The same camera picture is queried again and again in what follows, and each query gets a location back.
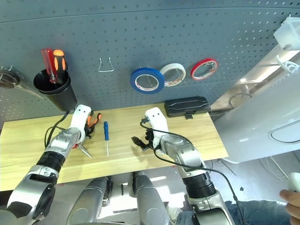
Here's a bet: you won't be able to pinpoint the black plastic tool case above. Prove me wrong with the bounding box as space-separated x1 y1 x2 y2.
164 96 211 120

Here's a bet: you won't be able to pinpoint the orange black handled screwdriver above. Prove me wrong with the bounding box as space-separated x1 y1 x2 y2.
52 49 68 83

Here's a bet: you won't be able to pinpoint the blue tape roll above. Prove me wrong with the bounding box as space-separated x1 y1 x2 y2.
130 67 165 95

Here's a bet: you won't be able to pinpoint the blue handled screwdriver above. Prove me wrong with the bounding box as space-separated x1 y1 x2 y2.
103 121 110 157

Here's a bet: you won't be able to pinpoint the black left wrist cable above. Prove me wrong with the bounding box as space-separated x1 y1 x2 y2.
44 110 71 148

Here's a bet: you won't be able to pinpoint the grey perforated pegboard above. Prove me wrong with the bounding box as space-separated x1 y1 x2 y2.
0 0 291 122

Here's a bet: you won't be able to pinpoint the white grey sneaker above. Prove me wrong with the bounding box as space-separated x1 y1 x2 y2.
166 205 183 223

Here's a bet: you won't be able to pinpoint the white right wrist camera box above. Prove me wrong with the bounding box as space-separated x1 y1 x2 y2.
144 107 169 150

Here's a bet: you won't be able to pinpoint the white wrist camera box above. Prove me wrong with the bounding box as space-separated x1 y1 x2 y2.
69 105 92 145
144 107 169 150

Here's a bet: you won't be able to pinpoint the bystander bare hand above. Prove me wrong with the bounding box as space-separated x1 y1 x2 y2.
280 189 300 225

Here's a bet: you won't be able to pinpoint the black power cable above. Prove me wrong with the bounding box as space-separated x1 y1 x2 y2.
210 93 253 115

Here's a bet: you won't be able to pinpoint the white appliance housing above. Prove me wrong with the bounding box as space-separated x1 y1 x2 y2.
210 50 300 164

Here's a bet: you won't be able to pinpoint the red tape roll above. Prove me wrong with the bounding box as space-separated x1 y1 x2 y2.
190 58 218 82

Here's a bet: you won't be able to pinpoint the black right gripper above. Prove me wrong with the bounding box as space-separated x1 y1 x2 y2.
131 130 155 150

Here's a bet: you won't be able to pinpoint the white handheld controller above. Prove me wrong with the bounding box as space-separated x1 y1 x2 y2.
287 172 300 192

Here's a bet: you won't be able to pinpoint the red handled scissors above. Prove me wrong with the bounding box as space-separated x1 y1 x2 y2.
72 143 93 159

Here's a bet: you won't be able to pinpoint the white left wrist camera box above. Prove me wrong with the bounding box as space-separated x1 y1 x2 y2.
69 105 92 145

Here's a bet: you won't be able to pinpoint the red handled screwdriver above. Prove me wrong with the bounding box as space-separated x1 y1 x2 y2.
41 48 59 84

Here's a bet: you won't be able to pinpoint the white tape roll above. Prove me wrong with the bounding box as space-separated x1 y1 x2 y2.
160 62 187 87

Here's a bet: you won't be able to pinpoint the white wire rack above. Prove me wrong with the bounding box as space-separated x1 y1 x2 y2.
276 53 300 73

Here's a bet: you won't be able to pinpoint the silver left robot thigh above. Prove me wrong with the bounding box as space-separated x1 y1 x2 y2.
67 177 113 225

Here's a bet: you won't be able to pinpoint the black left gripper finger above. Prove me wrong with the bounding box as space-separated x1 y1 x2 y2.
86 125 97 139

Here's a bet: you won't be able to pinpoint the translucent white plastic bin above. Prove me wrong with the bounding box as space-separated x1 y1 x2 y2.
273 15 300 51

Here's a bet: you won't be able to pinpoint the blue jeans leg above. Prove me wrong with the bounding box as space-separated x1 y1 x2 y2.
175 200 296 225

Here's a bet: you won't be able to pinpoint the silver right robot thigh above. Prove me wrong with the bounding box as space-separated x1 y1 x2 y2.
132 172 171 225

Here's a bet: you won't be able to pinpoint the black plastic cup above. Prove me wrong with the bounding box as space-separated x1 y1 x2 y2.
33 69 78 112

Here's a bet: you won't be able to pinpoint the orange black needle-nose pliers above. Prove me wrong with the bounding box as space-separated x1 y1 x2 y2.
84 112 103 139

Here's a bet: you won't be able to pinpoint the silver wire pliers hook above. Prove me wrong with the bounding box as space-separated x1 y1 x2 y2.
98 57 115 73

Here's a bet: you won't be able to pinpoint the black handled scissors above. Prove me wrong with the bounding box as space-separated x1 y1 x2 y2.
0 66 45 99

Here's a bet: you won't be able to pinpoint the silver robot thigh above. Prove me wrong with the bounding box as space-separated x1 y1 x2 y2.
132 172 171 225
67 177 113 225

